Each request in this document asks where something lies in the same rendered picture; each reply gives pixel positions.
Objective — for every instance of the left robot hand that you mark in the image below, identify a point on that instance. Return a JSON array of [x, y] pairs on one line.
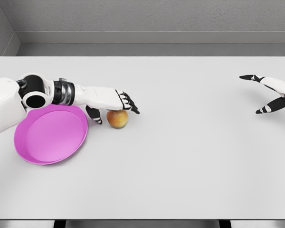
[[104, 98]]

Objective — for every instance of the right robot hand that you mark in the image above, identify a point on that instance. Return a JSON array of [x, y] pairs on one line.
[[279, 86]]

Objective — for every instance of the red-yellow apple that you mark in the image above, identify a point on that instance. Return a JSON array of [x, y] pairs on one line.
[[117, 118]]

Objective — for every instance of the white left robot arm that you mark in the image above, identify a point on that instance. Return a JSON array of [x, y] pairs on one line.
[[12, 95]]

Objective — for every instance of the pink round plate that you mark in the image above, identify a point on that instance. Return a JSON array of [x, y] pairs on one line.
[[52, 135]]

